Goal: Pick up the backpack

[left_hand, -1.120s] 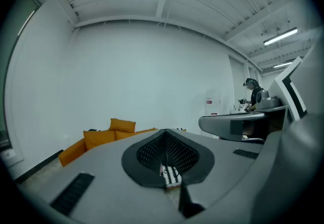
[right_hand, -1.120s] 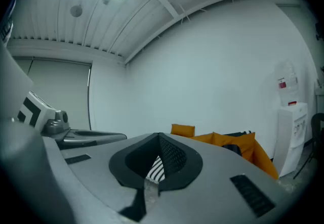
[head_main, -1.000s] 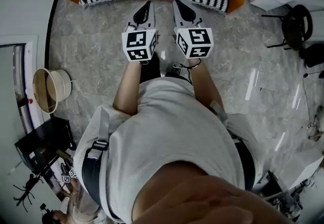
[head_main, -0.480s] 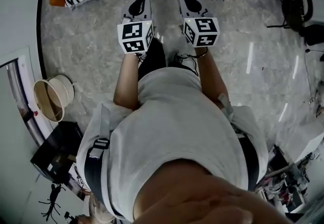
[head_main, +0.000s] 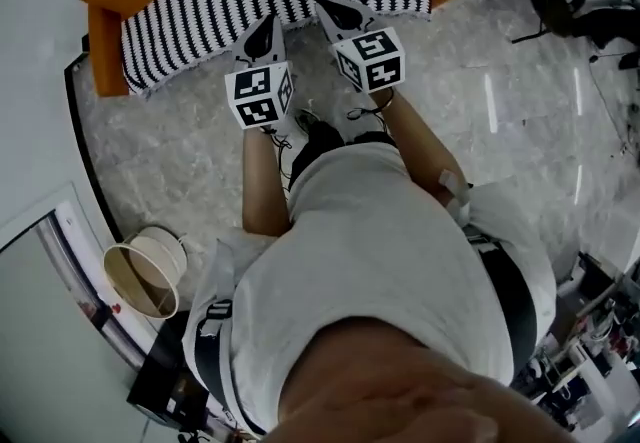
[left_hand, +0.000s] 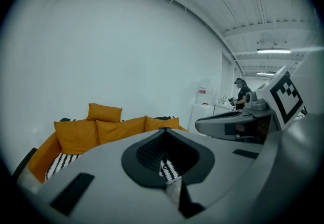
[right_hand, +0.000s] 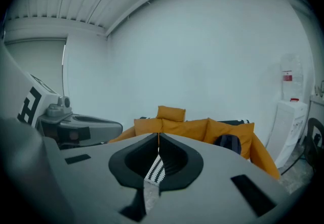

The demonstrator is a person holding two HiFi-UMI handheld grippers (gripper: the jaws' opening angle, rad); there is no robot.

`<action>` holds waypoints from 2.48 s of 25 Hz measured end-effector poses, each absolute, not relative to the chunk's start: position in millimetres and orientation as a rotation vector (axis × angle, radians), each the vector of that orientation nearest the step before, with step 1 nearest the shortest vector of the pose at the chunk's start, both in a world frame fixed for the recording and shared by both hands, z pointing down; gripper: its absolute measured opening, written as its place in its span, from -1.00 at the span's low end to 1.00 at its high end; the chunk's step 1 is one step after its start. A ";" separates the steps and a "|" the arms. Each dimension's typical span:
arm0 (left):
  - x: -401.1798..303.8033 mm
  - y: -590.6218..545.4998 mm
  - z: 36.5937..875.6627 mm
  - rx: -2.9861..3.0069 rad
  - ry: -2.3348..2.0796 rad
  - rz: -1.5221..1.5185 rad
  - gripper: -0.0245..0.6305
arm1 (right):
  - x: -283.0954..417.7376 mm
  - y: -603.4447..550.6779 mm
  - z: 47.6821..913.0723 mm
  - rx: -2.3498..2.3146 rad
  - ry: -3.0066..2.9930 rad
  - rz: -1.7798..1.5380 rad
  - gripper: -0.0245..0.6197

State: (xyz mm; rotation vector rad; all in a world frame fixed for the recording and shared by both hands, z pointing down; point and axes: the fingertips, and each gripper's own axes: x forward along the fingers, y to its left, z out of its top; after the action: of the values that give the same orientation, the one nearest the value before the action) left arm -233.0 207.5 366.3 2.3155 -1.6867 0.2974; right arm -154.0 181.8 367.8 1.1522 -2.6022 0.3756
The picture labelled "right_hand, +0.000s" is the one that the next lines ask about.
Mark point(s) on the orange sofa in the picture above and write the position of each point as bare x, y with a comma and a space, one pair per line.
265, 164

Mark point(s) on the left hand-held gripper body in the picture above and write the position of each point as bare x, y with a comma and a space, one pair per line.
30, 105

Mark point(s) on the grey roller blind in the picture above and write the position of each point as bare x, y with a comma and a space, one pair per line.
43, 61

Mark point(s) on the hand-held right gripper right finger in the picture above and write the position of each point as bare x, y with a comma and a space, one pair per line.
215, 180

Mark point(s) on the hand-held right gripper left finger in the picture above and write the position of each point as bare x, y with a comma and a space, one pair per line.
88, 180

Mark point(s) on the white cabinet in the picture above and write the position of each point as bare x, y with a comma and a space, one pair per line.
317, 101

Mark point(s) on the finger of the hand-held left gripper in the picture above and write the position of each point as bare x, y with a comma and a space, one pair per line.
106, 129

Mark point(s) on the small orange cushion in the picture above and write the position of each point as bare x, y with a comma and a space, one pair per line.
170, 113

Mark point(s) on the black white striped blanket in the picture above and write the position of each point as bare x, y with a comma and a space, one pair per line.
155, 170

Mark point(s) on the clear water bottle red label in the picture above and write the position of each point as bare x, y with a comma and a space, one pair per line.
293, 73

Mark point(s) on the black wicker chair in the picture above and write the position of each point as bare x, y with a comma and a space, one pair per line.
314, 142

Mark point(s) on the large orange cushion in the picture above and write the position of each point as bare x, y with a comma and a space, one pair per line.
184, 129
148, 127
243, 137

